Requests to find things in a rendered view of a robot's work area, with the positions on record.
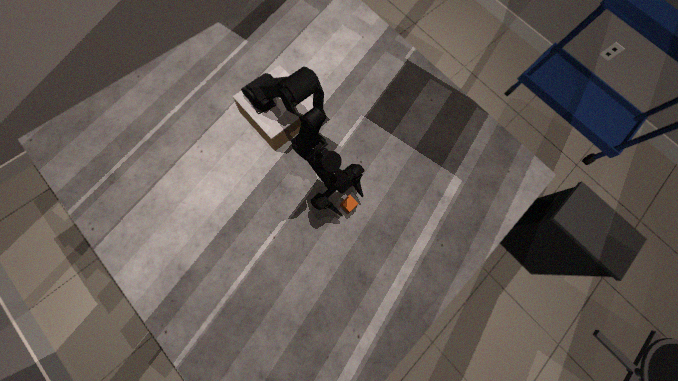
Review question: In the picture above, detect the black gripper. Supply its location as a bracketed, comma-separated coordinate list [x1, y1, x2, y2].
[311, 164, 365, 216]

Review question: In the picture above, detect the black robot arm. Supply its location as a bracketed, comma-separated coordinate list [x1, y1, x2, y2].
[241, 66, 355, 193]

